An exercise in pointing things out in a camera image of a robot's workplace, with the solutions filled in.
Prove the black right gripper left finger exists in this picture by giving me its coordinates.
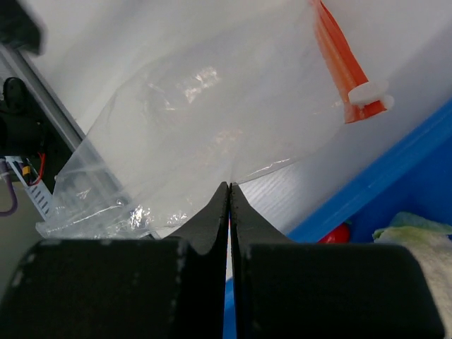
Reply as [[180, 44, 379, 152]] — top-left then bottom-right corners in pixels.
[[1, 183, 228, 338]]

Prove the white slotted cable duct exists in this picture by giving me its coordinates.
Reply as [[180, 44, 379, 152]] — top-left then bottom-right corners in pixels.
[[6, 156, 52, 220]]

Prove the red chili pepper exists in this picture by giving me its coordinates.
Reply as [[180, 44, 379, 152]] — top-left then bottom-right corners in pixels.
[[319, 220, 352, 244]]

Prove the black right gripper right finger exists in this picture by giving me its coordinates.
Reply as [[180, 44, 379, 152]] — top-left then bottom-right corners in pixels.
[[230, 184, 445, 338]]

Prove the white cauliflower with leaves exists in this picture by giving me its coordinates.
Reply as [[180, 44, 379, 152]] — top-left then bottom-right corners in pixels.
[[372, 212, 451, 325]]

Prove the aluminium frame rail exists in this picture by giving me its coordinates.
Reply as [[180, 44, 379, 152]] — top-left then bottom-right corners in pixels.
[[0, 42, 128, 198]]

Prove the clear zip top bag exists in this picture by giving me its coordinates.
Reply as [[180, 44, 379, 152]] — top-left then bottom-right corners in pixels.
[[36, 1, 394, 239]]

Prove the blue plastic bin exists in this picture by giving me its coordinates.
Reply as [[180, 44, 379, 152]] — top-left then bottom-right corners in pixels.
[[223, 104, 451, 338]]

